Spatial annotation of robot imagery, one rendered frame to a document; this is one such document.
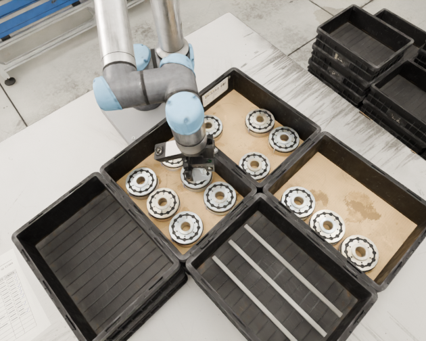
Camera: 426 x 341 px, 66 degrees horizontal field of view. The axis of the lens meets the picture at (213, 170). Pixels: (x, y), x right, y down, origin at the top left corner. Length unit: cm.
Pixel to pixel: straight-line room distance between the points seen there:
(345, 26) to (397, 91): 47
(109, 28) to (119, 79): 13
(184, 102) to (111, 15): 28
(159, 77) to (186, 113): 12
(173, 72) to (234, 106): 55
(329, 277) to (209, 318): 38
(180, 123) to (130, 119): 73
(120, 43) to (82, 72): 200
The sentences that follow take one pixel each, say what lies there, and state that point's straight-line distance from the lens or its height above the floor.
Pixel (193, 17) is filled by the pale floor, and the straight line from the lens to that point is 303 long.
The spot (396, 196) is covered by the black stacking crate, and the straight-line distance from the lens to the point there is 112.
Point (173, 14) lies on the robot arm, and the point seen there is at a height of 116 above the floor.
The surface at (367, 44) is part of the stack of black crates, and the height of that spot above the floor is 49.
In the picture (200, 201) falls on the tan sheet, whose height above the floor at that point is 83.
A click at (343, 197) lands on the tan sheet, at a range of 112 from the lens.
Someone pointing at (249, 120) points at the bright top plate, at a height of 86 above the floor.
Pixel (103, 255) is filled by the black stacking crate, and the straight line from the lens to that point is 107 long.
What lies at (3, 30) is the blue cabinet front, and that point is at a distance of 279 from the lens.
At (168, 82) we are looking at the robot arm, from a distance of 73.
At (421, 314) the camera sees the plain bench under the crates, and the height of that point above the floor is 70.
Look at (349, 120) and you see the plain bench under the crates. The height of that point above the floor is 70.
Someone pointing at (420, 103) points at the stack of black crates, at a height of 38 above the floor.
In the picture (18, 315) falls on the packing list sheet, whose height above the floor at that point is 70.
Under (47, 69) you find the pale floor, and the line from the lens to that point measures 294.
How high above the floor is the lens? 181
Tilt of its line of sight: 62 degrees down
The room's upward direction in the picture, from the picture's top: 6 degrees counter-clockwise
